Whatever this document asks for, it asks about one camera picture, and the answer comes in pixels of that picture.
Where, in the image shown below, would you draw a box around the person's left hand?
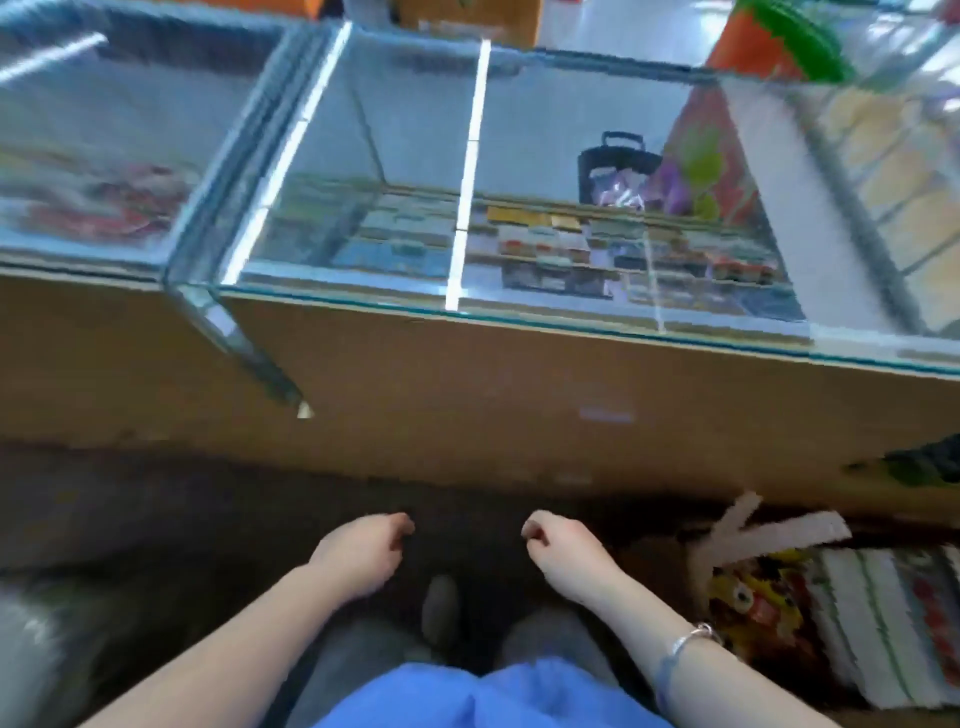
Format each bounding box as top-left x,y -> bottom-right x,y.
307,513 -> 417,605

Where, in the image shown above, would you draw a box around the row of cigarette packs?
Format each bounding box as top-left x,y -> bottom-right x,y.
255,187 -> 804,324

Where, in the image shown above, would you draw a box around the silver bracelet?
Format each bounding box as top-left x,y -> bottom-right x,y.
655,622 -> 726,714

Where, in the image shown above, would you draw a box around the person's right forearm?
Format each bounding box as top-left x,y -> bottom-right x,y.
577,577 -> 842,728

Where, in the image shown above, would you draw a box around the red green container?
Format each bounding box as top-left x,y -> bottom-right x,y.
705,0 -> 857,84

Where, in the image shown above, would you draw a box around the person's left forearm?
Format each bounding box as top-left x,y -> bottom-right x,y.
82,577 -> 377,728

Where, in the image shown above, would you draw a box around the person's grey trousers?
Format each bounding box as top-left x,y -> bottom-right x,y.
285,600 -> 620,728

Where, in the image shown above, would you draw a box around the red patterned cartons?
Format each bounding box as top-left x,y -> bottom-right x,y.
0,142 -> 204,249

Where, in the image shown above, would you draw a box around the person's right hand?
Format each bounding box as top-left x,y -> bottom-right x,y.
520,510 -> 624,609

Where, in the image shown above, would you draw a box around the bag of packaged goods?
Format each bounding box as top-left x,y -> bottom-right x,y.
687,492 -> 960,710

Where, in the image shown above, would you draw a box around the person's blue shirt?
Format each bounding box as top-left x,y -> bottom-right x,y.
315,657 -> 669,728

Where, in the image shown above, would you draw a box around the glass display case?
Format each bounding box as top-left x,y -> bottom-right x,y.
0,0 -> 960,497

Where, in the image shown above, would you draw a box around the white shoe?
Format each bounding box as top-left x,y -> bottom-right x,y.
420,573 -> 464,654

